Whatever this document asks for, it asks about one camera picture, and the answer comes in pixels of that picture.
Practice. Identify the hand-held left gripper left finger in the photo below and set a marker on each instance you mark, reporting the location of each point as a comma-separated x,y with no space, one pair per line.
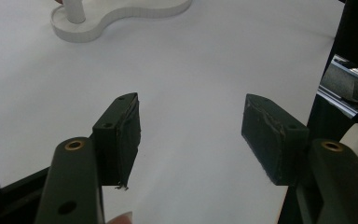
118,140

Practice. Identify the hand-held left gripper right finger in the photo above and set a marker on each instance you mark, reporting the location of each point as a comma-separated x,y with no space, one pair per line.
272,140

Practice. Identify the white key stand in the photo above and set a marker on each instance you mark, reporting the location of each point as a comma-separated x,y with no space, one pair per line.
112,15

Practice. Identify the dark upright stand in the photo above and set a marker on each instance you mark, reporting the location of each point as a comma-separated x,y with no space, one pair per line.
357,28

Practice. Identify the aluminium profile rail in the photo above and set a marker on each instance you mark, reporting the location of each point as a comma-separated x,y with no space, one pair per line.
343,84

